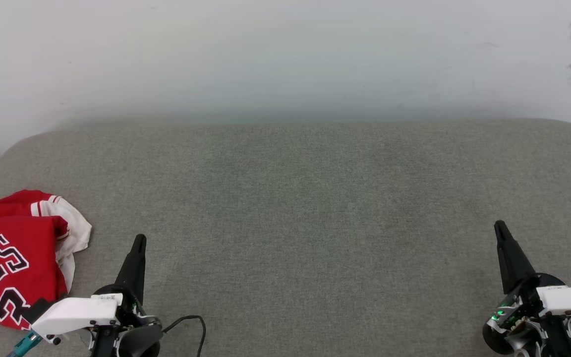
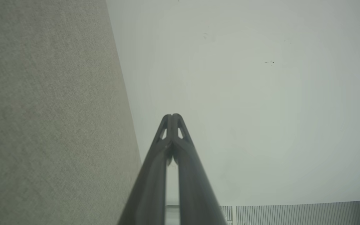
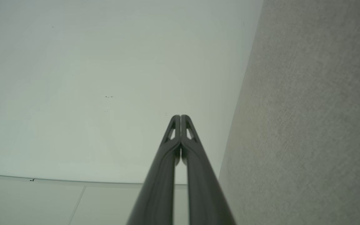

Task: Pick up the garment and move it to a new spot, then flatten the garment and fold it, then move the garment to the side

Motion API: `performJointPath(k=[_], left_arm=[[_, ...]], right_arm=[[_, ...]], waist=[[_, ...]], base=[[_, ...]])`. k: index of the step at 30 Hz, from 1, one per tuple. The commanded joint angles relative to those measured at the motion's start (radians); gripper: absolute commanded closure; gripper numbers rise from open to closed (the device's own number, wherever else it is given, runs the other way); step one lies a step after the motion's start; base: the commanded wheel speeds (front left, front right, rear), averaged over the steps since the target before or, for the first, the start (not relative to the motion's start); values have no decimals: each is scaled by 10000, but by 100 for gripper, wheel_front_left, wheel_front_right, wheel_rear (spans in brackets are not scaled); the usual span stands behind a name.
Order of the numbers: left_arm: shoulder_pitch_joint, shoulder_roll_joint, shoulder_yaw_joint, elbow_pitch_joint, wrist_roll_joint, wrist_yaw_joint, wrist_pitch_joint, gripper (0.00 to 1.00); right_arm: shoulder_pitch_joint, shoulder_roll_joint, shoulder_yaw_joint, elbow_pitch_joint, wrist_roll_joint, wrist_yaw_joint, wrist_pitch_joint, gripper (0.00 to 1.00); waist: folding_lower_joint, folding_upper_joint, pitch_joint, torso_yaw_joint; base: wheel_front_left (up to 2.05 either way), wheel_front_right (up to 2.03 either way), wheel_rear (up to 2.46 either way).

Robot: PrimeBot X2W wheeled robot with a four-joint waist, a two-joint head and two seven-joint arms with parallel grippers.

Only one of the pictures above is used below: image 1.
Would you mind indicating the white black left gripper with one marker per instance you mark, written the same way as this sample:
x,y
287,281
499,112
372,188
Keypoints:
x,y
77,312

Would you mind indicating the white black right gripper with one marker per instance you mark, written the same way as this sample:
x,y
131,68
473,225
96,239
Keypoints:
x,y
568,300

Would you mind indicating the red basketball jersey number 23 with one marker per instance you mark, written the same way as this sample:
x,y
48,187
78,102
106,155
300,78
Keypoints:
x,y
18,238

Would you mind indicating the grey fabric sofa cushion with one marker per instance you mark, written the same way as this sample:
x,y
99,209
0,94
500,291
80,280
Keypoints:
x,y
290,223

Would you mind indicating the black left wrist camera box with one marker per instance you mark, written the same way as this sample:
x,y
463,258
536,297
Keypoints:
x,y
37,310

